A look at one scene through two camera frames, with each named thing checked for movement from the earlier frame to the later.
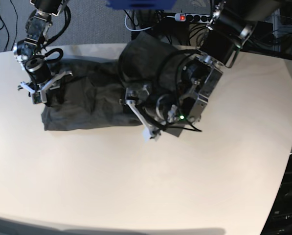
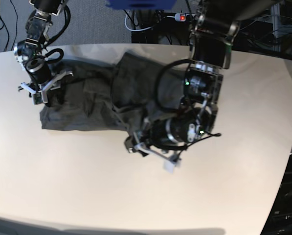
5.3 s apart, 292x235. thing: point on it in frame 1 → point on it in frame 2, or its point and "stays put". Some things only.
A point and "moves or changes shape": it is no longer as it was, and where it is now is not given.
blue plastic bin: x=142 y=4 stays put
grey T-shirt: x=96 y=94 moves or changes shape
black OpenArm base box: x=286 y=218 stays put
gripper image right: x=156 y=105 → x=168 y=133
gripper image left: x=39 y=71 stays put
